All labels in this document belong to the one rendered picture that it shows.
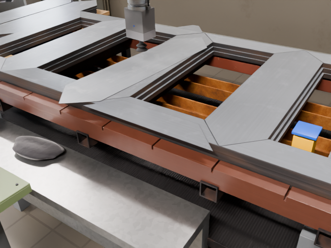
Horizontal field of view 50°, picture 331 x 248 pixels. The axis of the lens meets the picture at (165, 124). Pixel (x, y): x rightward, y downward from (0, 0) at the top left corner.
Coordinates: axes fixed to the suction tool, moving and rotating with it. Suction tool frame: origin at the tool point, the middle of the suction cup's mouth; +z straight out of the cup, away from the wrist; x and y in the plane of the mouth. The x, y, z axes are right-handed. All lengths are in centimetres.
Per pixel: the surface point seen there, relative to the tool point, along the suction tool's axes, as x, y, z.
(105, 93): 24.0, -5.9, 5.8
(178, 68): -7.6, -10.6, 7.1
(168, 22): -222, 172, 75
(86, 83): 23.1, 4.2, 5.8
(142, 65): 0.8, -0.5, 5.8
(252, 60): -35.5, -26.4, 9.5
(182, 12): -224, 153, 60
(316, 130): 8, -67, 4
